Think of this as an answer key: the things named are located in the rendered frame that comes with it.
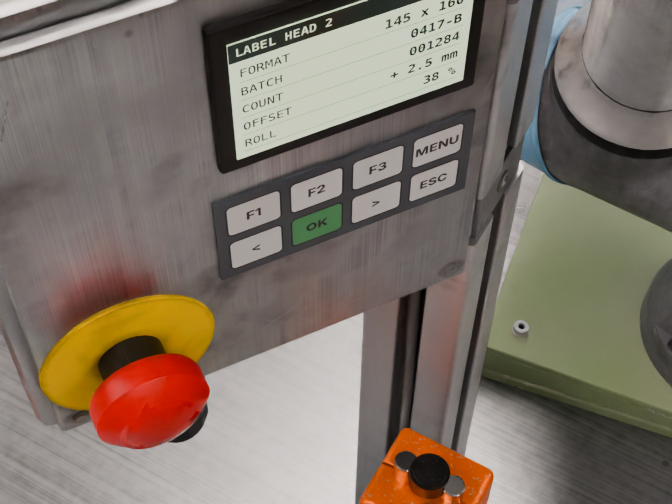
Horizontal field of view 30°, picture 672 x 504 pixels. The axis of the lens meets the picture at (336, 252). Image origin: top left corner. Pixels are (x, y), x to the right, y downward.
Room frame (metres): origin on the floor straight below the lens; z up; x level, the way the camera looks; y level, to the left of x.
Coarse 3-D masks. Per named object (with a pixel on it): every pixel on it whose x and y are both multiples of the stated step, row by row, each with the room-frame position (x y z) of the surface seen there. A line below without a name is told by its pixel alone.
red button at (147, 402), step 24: (144, 336) 0.21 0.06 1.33; (120, 360) 0.20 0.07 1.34; (144, 360) 0.19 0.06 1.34; (168, 360) 0.20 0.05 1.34; (192, 360) 0.20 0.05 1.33; (120, 384) 0.19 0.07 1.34; (144, 384) 0.19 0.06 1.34; (168, 384) 0.19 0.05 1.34; (192, 384) 0.19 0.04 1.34; (96, 408) 0.18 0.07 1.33; (120, 408) 0.18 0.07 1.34; (144, 408) 0.18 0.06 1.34; (168, 408) 0.18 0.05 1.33; (192, 408) 0.19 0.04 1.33; (120, 432) 0.18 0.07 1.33; (144, 432) 0.18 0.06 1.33; (168, 432) 0.18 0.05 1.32
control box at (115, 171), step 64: (0, 0) 0.21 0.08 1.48; (64, 0) 0.22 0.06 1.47; (128, 0) 0.22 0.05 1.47; (192, 0) 0.22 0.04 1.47; (256, 0) 0.23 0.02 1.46; (0, 64) 0.20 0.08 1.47; (64, 64) 0.21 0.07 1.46; (128, 64) 0.22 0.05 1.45; (192, 64) 0.22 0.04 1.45; (0, 128) 0.20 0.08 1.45; (64, 128) 0.21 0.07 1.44; (128, 128) 0.21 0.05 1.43; (192, 128) 0.22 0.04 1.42; (384, 128) 0.25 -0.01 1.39; (0, 192) 0.20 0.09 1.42; (64, 192) 0.21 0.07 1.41; (128, 192) 0.21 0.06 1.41; (192, 192) 0.22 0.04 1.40; (0, 256) 0.20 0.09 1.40; (64, 256) 0.20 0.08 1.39; (128, 256) 0.21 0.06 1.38; (192, 256) 0.22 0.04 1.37; (320, 256) 0.24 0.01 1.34; (384, 256) 0.25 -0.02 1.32; (448, 256) 0.26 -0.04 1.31; (0, 320) 0.20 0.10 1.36; (64, 320) 0.20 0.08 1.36; (128, 320) 0.21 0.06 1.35; (192, 320) 0.22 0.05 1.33; (256, 320) 0.23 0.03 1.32; (320, 320) 0.24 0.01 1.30; (64, 384) 0.20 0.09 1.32
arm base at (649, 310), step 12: (660, 276) 0.53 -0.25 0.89; (660, 288) 0.52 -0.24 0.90; (648, 300) 0.52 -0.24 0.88; (660, 300) 0.51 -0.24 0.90; (648, 312) 0.51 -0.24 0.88; (660, 312) 0.50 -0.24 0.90; (648, 324) 0.50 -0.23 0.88; (660, 324) 0.49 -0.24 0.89; (648, 336) 0.49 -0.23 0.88; (660, 336) 0.48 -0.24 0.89; (648, 348) 0.48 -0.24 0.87; (660, 348) 0.47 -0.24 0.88; (660, 360) 0.47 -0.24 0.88; (660, 372) 0.46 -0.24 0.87
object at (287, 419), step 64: (0, 384) 0.47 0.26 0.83; (256, 384) 0.47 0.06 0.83; (320, 384) 0.47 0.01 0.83; (0, 448) 0.41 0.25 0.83; (64, 448) 0.41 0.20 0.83; (128, 448) 0.42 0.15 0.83; (192, 448) 0.42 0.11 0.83; (256, 448) 0.42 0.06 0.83; (320, 448) 0.42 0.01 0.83; (512, 448) 0.42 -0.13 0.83; (576, 448) 0.42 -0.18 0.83; (640, 448) 0.42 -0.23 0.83
